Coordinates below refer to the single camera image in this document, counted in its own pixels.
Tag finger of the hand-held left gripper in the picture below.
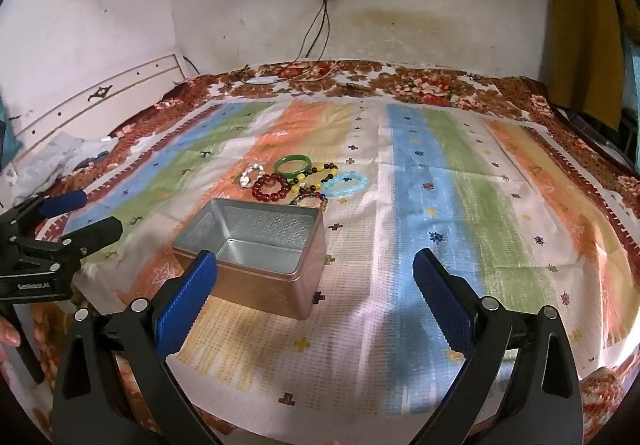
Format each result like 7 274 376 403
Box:
10 216 124 278
0 190 87 238

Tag gold metal tin box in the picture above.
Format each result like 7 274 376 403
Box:
171 198 326 321

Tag dark red bead bracelet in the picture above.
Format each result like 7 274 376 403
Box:
251 173 292 202

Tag white bead bracelet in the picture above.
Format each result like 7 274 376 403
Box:
239 164 265 190

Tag mustard yellow hanging cloth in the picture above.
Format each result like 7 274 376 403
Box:
550 0 640 128

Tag grey crumpled clothes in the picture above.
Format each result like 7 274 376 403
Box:
10 132 118 196

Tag striped pastel cloth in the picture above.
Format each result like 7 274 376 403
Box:
62 97 631 445

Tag person's left hand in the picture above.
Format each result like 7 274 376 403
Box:
0 316 22 347

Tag light blue bead bracelet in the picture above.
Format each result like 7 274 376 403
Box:
320 171 370 198

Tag amber and black bead bracelet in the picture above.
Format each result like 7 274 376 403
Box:
290 163 341 198

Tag black power cable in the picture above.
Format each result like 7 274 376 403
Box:
292 0 327 63
318 0 332 62

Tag teal cloth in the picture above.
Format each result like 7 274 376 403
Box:
0 95 23 170

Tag white cable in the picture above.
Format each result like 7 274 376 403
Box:
240 60 343 86

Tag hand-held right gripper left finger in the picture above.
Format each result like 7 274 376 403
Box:
52 250 226 445

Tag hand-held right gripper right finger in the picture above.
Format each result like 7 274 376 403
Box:
412 248 585 445

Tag green jade bangle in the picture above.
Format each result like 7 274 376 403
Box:
274 154 313 179

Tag brown floral blanket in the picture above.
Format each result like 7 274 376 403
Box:
0 59 640 445

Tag multicolour bead bracelet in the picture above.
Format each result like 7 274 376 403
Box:
289 190 331 212

